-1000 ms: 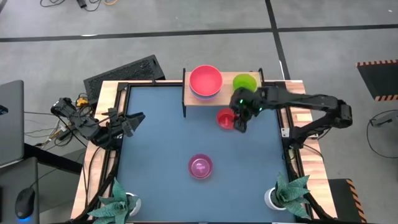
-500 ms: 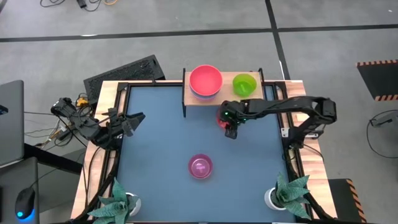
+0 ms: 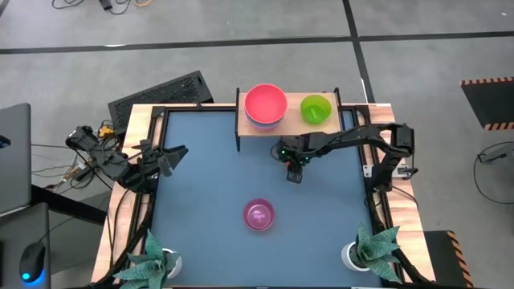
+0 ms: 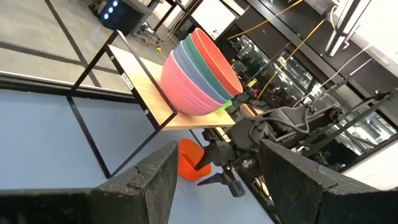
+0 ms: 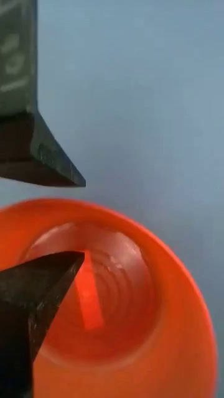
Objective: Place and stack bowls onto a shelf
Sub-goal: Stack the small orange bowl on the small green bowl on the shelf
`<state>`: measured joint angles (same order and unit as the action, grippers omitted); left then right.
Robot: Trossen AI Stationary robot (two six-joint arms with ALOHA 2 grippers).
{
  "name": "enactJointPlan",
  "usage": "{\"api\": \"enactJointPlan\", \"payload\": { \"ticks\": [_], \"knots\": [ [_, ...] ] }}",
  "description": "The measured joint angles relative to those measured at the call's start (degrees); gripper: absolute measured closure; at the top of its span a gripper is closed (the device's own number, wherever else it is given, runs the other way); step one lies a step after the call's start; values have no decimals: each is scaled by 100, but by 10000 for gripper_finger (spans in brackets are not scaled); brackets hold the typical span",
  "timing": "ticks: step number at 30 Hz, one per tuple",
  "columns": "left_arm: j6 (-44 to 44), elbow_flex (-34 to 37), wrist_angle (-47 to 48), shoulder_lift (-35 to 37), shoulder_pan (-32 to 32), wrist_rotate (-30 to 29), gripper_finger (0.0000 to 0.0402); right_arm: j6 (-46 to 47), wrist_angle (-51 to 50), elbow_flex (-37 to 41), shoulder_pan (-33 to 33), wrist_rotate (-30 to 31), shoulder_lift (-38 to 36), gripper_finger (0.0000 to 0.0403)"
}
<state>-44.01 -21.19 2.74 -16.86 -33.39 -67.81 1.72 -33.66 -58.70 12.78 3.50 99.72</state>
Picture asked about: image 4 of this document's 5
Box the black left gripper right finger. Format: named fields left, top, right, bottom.
left=259, top=139, right=398, bottom=224

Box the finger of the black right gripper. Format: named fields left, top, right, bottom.
left=194, top=141, right=237, bottom=170
left=197, top=172, right=246, bottom=198

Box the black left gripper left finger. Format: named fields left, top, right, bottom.
left=0, top=139, right=179, bottom=224

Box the small orange bowl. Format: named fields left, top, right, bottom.
left=177, top=138, right=213, bottom=182

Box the small lime green bowl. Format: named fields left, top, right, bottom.
left=214, top=99, right=234, bottom=114

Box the large teal green bowl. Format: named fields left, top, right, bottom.
left=182, top=34, right=234, bottom=100

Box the large red-orange bowl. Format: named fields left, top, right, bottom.
left=190, top=27, right=244, bottom=96

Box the large blue bowl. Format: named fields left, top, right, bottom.
left=172, top=43, right=229, bottom=105

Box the large pink bowl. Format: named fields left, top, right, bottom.
left=160, top=51, right=223, bottom=116

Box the black box with blue lights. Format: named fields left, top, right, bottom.
left=88, top=0, right=153, bottom=35

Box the wooden shelf with black frame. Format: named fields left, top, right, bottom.
left=66, top=29, right=237, bottom=180

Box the yellow cable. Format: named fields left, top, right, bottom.
left=226, top=0, right=304, bottom=41
left=254, top=18, right=326, bottom=100

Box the white cable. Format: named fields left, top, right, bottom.
left=292, top=46, right=374, bottom=108

